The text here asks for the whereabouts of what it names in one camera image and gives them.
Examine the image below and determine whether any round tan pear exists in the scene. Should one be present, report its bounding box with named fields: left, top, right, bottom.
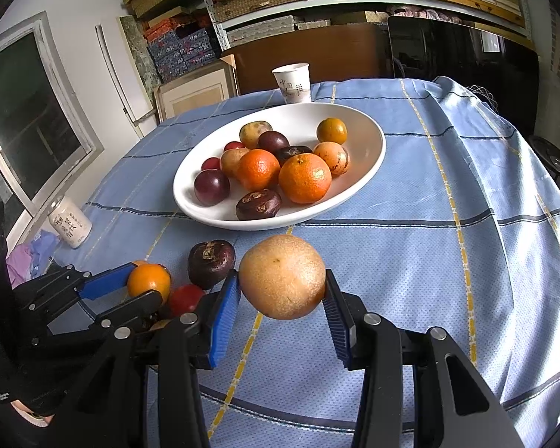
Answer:
left=239, top=234, right=326, bottom=321

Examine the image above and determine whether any dark red plum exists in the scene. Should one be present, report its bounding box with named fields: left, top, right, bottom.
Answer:
left=257, top=131, right=289, bottom=154
left=194, top=169, right=230, bottom=206

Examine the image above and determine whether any dark brown mangosteen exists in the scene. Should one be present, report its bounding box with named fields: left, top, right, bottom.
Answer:
left=236, top=188, right=282, bottom=221

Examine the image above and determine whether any small red tomato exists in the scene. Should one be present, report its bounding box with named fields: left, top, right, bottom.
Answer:
left=201, top=157, right=221, bottom=171

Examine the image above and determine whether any pale tan pear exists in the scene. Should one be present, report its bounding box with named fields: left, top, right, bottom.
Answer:
left=220, top=148, right=250, bottom=178

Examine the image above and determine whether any red cherry tomato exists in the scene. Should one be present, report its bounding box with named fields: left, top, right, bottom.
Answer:
left=223, top=141, right=245, bottom=151

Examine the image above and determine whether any large orange mandarin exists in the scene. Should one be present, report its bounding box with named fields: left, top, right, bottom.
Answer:
left=278, top=153, right=332, bottom=204

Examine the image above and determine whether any tan speckled pear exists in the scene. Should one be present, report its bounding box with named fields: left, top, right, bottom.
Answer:
left=240, top=120, right=273, bottom=149

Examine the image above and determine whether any streaked orange tomato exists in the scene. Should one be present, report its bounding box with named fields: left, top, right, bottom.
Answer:
left=326, top=141, right=350, bottom=177

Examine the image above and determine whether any small yellow-orange fruit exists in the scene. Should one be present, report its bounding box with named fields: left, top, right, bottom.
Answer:
left=317, top=117, right=348, bottom=144

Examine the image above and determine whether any white drink can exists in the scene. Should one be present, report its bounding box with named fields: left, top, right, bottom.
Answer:
left=48, top=195, right=93, bottom=249

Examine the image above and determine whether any purple cloth pile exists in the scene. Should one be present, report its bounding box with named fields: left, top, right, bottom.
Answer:
left=7, top=230, right=59, bottom=289

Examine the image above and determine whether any framed picture panel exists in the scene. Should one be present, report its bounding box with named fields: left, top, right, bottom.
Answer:
left=153, top=55, right=240, bottom=122

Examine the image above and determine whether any white oval plate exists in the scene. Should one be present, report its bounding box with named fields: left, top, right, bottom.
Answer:
left=173, top=103, right=386, bottom=231

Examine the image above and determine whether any black stool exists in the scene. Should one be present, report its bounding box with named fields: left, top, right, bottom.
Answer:
left=528, top=136, right=560, bottom=181

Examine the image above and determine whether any white paper cup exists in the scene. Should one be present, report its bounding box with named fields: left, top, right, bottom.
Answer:
left=272, top=63, right=311, bottom=104

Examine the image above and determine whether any white metal shelf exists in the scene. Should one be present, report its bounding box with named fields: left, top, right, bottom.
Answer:
left=203, top=0, right=532, bottom=50

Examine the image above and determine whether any wooden chair back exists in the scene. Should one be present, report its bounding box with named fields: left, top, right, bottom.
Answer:
left=223, top=23, right=393, bottom=94

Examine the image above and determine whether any window with white frame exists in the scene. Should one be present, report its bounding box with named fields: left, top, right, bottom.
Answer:
left=0, top=12, right=103, bottom=230

